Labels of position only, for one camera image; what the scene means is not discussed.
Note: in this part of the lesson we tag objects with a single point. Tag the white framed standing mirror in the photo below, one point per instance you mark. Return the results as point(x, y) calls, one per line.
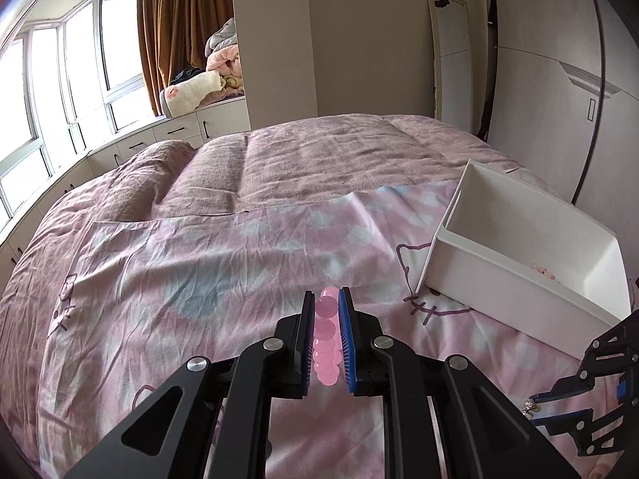
point(454, 60)

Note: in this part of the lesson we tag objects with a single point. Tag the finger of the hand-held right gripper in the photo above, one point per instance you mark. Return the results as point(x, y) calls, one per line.
point(599, 359)
point(599, 424)

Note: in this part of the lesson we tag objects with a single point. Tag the pink cartoon cat printed blanket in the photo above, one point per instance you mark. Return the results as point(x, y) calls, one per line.
point(199, 284)

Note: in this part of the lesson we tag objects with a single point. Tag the grey garment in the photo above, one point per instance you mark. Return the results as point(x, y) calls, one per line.
point(222, 37)

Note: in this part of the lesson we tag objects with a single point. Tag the white wardrobe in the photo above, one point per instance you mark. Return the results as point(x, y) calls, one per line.
point(559, 85)

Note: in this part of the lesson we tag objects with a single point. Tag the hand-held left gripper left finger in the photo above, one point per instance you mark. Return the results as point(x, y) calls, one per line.
point(305, 349)

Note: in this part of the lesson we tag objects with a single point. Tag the pink fluffy blanket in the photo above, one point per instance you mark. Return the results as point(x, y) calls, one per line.
point(227, 65)

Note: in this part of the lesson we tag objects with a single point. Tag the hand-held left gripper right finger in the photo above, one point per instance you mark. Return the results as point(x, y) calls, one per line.
point(347, 344)

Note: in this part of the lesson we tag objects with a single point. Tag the small silver pearl earring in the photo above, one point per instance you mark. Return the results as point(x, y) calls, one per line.
point(531, 405)

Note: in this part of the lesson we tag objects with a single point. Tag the white plastic storage box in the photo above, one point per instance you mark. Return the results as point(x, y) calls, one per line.
point(499, 304)

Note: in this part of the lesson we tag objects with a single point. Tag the dusty pink fleece bed cover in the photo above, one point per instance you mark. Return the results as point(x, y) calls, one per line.
point(299, 159)

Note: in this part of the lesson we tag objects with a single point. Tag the white framed bay window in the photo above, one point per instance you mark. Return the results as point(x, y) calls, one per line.
point(75, 85)

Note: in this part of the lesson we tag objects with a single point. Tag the brown curtain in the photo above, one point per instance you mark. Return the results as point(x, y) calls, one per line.
point(184, 20)

